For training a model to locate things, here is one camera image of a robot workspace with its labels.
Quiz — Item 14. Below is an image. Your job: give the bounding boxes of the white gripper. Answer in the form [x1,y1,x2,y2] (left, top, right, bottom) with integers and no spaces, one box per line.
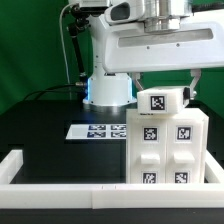
[102,18,224,100]

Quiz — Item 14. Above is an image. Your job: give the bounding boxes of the white cabinet top block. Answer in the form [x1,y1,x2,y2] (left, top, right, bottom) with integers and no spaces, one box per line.
[137,86,190,114]

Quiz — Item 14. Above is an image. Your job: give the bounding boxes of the white cabinet door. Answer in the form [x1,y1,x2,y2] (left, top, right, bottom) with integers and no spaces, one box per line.
[166,120,203,184]
[128,120,167,184]

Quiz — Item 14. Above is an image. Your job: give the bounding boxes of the white cabinet box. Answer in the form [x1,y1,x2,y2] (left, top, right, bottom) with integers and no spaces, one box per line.
[126,108,209,183]

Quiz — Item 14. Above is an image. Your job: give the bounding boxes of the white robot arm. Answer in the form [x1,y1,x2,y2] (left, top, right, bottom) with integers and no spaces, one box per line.
[69,0,224,85]

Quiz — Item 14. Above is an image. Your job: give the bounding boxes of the white marker sheet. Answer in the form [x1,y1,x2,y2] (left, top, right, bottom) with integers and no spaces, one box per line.
[66,124,126,140]

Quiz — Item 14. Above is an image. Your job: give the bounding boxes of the white U-shaped fence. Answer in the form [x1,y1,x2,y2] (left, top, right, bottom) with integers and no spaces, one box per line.
[0,150,224,209]

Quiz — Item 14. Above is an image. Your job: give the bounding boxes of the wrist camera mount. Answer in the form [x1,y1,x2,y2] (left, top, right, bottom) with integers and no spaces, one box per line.
[104,0,146,25]

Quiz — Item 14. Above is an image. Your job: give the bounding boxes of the black cable bundle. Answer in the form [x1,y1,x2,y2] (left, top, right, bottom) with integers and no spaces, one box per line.
[22,4,91,102]

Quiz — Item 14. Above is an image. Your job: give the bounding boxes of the white cable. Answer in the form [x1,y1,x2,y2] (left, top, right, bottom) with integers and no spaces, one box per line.
[58,2,81,85]

